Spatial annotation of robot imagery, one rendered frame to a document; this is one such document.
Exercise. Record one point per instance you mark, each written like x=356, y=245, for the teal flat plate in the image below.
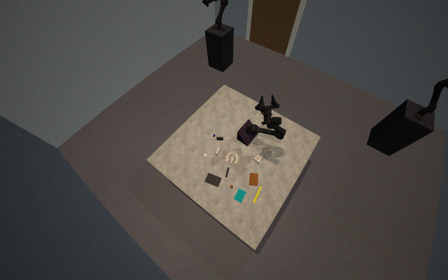
x=240, y=195

